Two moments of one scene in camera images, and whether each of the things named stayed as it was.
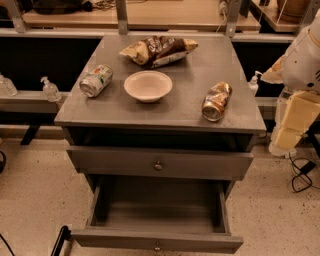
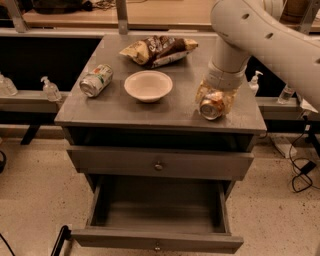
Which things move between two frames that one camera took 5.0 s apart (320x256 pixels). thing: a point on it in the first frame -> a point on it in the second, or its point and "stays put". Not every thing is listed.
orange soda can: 215,101 stays put
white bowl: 148,86 stays put
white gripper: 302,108 -> 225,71
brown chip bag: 157,51 stays put
